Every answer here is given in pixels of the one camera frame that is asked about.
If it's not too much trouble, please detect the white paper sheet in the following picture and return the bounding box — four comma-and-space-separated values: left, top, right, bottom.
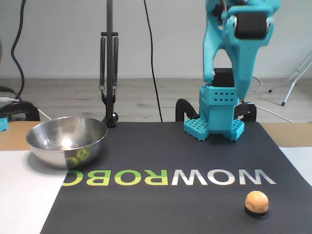
278, 146, 312, 188
0, 150, 67, 234

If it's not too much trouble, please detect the orange wooden ball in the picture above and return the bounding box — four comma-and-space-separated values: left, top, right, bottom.
244, 190, 270, 215

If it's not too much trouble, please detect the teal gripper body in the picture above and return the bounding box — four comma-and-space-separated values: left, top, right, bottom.
220, 44, 267, 79

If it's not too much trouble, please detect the thin white cable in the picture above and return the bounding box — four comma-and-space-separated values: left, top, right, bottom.
255, 105, 296, 123

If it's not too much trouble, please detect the white folding rack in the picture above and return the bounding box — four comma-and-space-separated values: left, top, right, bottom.
268, 50, 312, 107

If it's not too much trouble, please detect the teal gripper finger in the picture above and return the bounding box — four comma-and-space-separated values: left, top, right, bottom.
234, 77, 254, 101

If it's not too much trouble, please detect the black WOWROBO mat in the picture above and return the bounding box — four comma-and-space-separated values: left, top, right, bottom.
40, 121, 312, 234

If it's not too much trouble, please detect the large black clamp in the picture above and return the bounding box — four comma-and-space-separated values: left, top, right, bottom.
0, 101, 41, 122

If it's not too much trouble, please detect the white plug cable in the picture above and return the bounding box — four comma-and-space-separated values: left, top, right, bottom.
0, 97, 53, 120

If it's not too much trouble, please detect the metal bowl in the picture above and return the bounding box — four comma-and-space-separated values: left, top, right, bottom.
26, 116, 108, 170

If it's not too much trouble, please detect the teal leader arm base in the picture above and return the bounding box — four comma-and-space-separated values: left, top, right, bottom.
0, 116, 10, 133

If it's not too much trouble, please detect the thick black hanging cable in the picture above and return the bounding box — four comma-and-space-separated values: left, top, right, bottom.
10, 0, 27, 100

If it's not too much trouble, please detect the thin black hanging cable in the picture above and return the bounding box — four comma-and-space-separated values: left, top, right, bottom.
143, 0, 163, 122

